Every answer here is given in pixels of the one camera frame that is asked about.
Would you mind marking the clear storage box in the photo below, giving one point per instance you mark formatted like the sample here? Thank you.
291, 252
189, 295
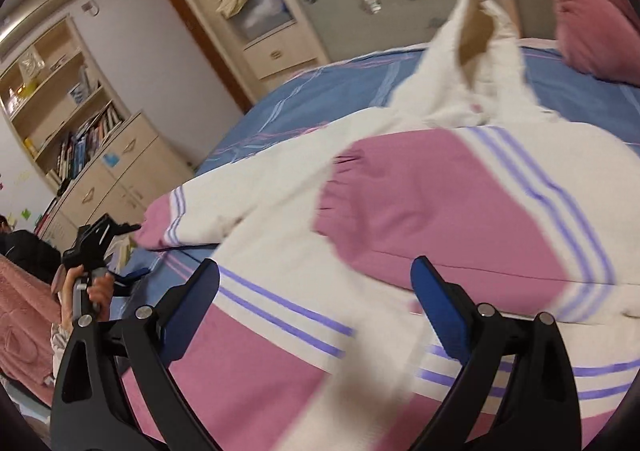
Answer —
266, 17

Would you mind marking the person's left forearm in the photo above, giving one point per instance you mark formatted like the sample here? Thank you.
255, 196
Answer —
59, 343

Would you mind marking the blue plaid bed sheet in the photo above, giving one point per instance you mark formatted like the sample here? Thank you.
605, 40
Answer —
325, 91

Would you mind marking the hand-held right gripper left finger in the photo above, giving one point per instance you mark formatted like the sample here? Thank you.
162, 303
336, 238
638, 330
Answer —
196, 300

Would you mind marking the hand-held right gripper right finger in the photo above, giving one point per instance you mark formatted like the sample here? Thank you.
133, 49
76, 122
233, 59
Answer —
439, 303

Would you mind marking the beige wooden cabinet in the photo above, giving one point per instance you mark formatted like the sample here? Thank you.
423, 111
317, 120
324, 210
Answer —
135, 176

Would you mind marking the crumpled pink cloth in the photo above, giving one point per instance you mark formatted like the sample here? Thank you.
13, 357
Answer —
590, 6

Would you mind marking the pink towel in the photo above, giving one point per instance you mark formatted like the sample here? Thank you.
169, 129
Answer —
400, 191

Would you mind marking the pink fleece blanket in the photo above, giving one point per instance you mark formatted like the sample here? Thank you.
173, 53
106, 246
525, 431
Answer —
25, 321

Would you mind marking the blue sticker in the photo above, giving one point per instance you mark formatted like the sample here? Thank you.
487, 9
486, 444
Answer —
111, 160

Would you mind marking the clear plastic bag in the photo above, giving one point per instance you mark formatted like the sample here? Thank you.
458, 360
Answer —
33, 62

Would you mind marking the row of books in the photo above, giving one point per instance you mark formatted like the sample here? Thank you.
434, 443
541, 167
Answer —
80, 146

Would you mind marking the person's left hand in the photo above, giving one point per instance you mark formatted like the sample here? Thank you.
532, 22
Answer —
101, 292

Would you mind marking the white air conditioner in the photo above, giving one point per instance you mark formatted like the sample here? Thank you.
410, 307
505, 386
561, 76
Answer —
45, 1

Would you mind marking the beige wooden bookshelf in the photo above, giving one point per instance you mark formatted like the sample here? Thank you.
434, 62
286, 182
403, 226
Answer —
55, 61

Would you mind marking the beige wooden drawer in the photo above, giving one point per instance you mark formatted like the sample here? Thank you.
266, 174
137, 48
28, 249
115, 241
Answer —
281, 57

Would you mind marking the wardrobe with frosted doors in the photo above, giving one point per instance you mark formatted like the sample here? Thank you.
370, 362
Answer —
350, 21

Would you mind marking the wall socket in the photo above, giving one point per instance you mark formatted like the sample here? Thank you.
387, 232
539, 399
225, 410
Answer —
87, 7

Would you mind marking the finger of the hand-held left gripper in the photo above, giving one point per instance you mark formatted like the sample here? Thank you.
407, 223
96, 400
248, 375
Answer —
132, 275

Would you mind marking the blue and white box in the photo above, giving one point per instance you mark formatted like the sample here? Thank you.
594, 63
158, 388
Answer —
78, 92

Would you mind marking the dark cloth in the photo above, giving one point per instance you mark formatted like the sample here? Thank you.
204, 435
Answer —
35, 251

